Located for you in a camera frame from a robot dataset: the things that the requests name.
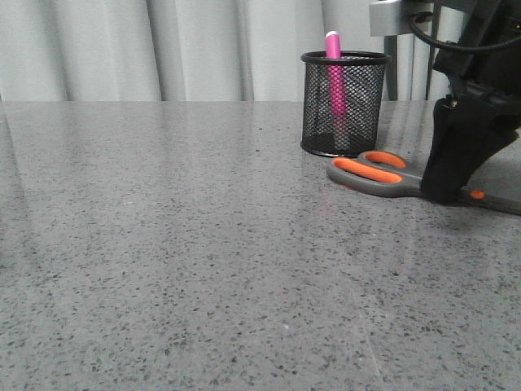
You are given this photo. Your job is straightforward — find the black mesh pen holder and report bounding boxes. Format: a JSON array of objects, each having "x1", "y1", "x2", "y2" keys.
[{"x1": 300, "y1": 51, "x2": 391, "y2": 157}]

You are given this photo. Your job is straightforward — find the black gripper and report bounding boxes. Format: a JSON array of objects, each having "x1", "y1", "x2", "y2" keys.
[{"x1": 420, "y1": 1, "x2": 520, "y2": 204}]

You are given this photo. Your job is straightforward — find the grey orange scissors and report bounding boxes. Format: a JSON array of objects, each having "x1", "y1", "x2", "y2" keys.
[{"x1": 326, "y1": 151, "x2": 520, "y2": 215}]

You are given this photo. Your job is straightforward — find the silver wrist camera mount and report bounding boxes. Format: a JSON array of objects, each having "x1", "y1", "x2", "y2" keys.
[{"x1": 369, "y1": 0, "x2": 433, "y2": 37}]

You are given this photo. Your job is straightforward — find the pink highlighter pen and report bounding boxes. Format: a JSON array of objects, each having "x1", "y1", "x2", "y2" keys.
[{"x1": 325, "y1": 30, "x2": 349, "y2": 155}]

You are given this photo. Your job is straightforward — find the black cable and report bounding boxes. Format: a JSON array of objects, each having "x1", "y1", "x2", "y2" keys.
[{"x1": 409, "y1": 11, "x2": 521, "y2": 53}]

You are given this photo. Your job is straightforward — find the grey curtain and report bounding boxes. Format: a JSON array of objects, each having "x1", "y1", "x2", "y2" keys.
[{"x1": 1, "y1": 1, "x2": 449, "y2": 101}]

